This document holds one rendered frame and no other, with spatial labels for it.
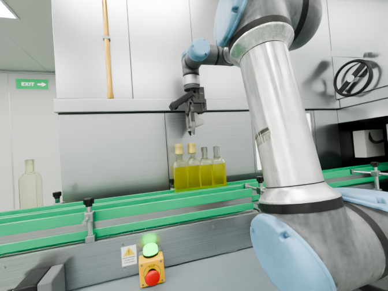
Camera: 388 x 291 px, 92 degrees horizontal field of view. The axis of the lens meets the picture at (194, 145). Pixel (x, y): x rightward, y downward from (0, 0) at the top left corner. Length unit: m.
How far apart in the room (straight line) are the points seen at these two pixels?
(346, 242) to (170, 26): 1.09
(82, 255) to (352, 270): 0.64
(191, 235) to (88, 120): 0.66
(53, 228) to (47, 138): 3.55
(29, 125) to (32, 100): 0.44
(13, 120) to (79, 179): 3.56
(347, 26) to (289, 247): 1.52
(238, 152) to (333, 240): 0.78
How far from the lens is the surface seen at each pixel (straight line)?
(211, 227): 0.72
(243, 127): 1.06
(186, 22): 1.19
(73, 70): 1.05
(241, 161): 1.04
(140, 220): 0.69
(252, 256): 0.78
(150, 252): 0.64
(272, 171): 0.31
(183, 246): 0.72
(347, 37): 1.65
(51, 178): 4.20
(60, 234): 0.73
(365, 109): 1.50
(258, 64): 0.35
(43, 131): 4.26
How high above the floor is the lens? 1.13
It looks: 1 degrees up
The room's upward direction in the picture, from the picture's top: 4 degrees counter-clockwise
